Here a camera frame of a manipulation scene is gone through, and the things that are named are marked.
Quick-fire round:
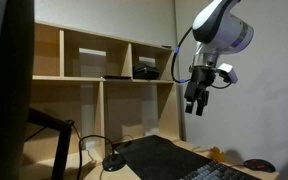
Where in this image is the black round puck device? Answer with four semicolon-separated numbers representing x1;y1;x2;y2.
102;154;126;172

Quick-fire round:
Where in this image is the wooden shelf unit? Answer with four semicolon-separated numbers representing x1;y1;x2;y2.
20;22;181;180

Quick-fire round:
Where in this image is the flat black item on shelf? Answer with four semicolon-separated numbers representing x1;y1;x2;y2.
103;75;131;80

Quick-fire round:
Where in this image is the black desk mat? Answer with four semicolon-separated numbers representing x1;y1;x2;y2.
116;135;210;180

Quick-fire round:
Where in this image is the black desk cable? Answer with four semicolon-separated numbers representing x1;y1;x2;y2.
71;123;135;180

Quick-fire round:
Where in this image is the black red computer mouse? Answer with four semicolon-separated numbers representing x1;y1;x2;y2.
244;159;276;173

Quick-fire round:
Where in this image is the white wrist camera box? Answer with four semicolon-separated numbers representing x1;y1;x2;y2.
217;63;238;84

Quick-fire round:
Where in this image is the black pouch on shelf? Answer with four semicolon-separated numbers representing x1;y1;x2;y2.
133;63;160;80

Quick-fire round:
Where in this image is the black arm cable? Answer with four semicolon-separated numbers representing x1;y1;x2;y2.
170;26;193;84

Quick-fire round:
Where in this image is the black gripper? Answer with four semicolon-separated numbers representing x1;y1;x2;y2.
184;66;215;116

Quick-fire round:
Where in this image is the dark mechanical keyboard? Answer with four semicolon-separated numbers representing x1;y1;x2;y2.
179;161;260;180

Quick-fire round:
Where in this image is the yellow rubber duck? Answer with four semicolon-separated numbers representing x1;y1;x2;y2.
210;147;225;162

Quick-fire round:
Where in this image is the black computer monitor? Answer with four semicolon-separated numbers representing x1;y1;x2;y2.
0;0;34;180

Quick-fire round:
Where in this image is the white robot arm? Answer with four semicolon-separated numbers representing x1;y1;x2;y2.
184;0;254;116

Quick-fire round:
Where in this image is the black monitor stand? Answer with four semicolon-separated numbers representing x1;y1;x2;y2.
24;108;74;180

